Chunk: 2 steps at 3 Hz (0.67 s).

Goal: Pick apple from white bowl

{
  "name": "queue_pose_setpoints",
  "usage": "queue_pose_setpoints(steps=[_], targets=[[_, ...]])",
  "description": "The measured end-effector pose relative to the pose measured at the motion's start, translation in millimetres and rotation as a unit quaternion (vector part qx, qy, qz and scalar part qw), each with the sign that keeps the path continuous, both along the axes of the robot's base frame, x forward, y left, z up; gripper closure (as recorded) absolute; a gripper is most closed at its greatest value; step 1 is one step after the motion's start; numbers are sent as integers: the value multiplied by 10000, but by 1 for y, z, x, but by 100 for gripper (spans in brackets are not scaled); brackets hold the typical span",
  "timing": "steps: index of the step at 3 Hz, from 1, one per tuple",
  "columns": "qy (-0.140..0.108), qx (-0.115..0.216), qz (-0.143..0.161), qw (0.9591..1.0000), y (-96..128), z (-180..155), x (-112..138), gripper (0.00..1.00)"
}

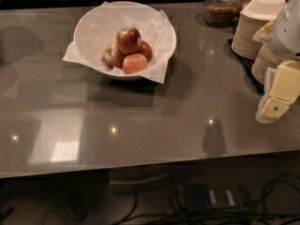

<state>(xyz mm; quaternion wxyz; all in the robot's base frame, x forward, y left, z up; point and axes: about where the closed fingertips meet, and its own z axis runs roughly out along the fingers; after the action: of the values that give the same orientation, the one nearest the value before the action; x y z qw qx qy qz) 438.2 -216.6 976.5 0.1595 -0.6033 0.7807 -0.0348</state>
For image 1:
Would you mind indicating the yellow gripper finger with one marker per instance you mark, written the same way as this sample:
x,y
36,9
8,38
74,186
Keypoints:
x,y
286,86

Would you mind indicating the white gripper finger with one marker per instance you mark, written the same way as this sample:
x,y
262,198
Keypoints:
x,y
266,107

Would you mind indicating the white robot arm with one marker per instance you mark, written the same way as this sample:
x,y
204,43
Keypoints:
x,y
285,39

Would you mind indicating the front pale red apple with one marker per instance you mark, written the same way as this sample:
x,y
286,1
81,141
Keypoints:
x,y
134,63

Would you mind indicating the white bowl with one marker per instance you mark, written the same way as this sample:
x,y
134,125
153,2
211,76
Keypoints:
x,y
93,32

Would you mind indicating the black rubber mat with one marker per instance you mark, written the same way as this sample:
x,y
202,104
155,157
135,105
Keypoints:
x,y
246,65

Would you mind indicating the rear stack of paper plates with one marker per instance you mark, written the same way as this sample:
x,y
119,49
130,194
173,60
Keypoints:
x,y
243,43

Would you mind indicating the white foam container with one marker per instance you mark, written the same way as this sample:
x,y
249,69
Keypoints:
x,y
265,10

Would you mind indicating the black power adapter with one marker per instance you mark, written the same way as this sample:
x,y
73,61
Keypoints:
x,y
197,198

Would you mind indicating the glass jar with grains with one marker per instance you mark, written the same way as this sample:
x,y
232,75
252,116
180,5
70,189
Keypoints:
x,y
220,13

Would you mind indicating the white paper liner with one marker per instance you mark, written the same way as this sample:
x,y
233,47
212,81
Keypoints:
x,y
156,32

